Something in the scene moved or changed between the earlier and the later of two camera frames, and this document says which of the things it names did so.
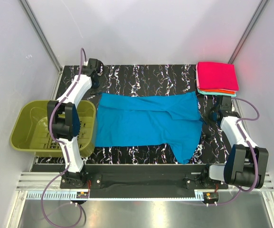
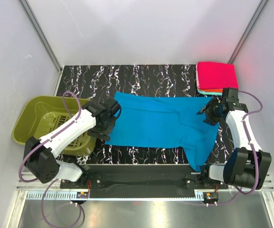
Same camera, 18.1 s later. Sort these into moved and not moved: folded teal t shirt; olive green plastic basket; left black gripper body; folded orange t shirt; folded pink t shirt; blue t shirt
Moved: blue t shirt; left black gripper body
Not moved: folded pink t shirt; olive green plastic basket; folded orange t shirt; folded teal t shirt
